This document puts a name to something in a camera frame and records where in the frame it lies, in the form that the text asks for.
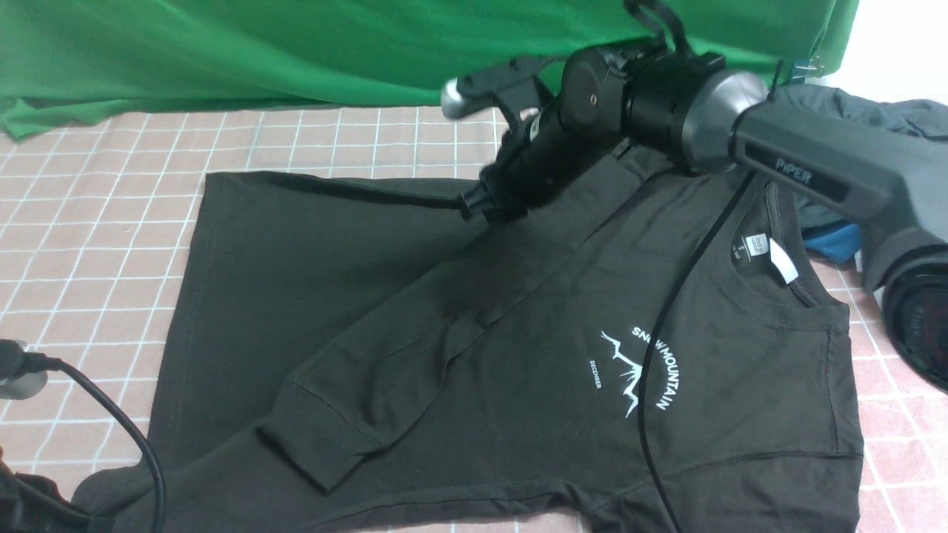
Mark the metal backdrop clip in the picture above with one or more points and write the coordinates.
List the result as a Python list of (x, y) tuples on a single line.
[(805, 70)]

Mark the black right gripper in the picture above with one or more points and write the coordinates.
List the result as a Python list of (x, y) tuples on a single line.
[(541, 157)]

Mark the pink grid tablecloth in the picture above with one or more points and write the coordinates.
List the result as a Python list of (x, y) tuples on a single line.
[(96, 224)]

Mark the dark teal garment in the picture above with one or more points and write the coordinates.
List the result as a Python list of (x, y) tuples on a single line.
[(918, 118)]

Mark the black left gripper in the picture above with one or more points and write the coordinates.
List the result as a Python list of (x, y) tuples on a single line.
[(31, 503)]

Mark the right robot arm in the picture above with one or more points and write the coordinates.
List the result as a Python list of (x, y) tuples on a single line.
[(702, 114)]

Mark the green backdrop cloth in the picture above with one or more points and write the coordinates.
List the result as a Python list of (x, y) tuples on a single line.
[(81, 62)]

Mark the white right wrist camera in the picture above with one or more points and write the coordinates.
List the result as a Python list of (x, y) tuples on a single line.
[(513, 87)]

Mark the blue garment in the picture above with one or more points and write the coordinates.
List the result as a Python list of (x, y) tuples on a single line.
[(838, 243)]

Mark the dark gray long-sleeved shirt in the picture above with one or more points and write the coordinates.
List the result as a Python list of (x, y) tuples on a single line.
[(334, 364)]

